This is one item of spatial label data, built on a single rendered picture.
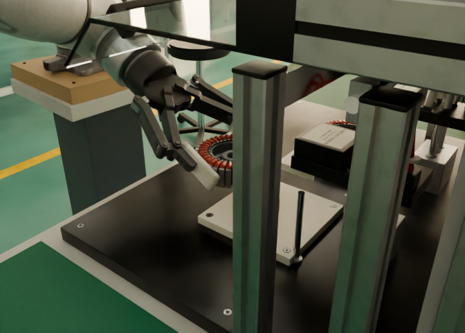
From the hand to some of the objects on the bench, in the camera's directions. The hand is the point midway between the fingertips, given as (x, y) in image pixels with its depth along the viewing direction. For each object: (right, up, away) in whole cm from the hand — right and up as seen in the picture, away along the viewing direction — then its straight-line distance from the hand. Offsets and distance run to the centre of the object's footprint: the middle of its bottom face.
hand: (232, 158), depth 67 cm
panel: (+33, -11, -6) cm, 36 cm away
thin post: (+8, -13, -9) cm, 18 cm away
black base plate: (+14, -6, +8) cm, 18 cm away
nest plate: (+6, -8, -1) cm, 10 cm away
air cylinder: (+17, -12, -9) cm, 23 cm away
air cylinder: (+32, -4, +8) cm, 33 cm away
